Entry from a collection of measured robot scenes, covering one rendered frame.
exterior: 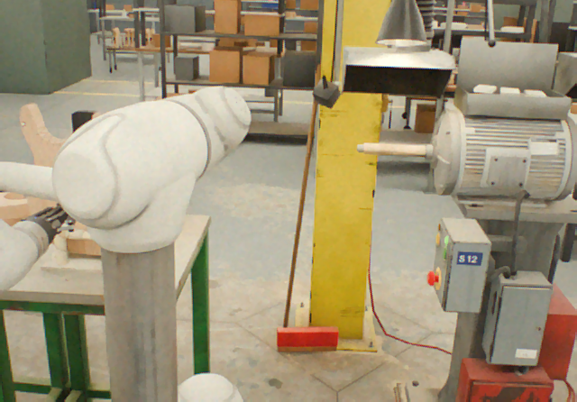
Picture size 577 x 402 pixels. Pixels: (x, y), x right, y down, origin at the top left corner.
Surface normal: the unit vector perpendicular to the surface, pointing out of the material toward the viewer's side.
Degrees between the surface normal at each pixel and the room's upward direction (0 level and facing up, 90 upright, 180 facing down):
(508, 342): 90
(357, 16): 90
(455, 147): 70
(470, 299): 90
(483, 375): 0
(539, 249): 90
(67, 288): 0
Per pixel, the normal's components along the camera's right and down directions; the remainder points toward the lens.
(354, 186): -0.04, 0.32
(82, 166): -0.36, 0.19
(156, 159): 0.86, -0.14
